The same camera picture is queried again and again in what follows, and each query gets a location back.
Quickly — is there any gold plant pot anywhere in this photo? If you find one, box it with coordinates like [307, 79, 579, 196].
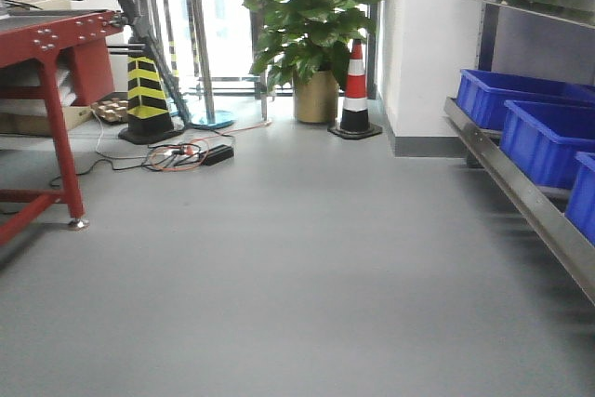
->
[293, 71, 338, 124]

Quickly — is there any red white traffic cone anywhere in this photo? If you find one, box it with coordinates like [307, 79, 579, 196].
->
[328, 39, 382, 140]

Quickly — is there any black power adapter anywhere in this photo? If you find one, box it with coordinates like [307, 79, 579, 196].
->
[200, 144, 234, 166]

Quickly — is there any black yellow traffic cone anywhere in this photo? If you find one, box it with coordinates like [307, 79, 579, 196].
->
[118, 56, 184, 145]

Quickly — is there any green potted plant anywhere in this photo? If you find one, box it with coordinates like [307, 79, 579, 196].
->
[243, 0, 382, 91]

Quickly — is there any cardboard box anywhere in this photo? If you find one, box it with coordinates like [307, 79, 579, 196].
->
[1, 106, 93, 137]

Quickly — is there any orange cable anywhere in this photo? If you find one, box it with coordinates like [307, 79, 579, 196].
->
[148, 120, 273, 173]

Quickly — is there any red metal table frame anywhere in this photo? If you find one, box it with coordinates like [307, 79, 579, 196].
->
[1, 9, 122, 245]

